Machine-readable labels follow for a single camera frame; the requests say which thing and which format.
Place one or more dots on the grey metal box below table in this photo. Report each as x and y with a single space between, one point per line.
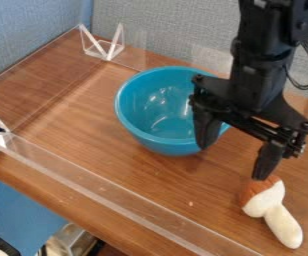
72 241

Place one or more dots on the clear acrylic corner bracket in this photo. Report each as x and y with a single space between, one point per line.
101 48

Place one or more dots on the blue plastic bowl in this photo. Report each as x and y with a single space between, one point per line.
152 108

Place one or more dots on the plush brown white mushroom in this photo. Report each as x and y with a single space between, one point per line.
261 200

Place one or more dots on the clear acrylic barrier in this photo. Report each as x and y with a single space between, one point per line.
148 52
128 220

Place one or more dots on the clear acrylic front barrier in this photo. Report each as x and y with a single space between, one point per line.
128 220

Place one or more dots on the clear acrylic back barrier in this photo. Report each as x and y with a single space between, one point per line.
148 52

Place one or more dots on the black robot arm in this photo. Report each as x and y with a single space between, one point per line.
274 29

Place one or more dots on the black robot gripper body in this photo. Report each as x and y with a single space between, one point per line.
248 101

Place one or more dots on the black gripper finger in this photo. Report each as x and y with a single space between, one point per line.
207 126
270 156

